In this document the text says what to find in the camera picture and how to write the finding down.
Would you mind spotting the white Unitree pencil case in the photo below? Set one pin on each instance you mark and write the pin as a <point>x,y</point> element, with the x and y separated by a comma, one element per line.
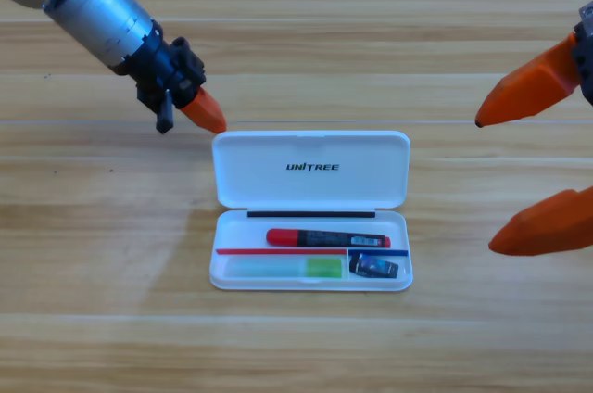
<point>278,180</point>

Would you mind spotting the red and black marker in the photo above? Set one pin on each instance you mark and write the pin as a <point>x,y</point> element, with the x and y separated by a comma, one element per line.
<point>324,238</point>

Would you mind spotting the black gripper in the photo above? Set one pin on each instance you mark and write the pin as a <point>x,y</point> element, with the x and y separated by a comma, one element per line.
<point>162,73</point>
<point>586,50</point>

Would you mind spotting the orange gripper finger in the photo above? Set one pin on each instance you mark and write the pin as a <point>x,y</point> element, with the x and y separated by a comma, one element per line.
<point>546,226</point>

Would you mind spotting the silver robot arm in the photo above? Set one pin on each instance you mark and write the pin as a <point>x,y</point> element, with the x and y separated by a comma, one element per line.
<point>92,8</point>

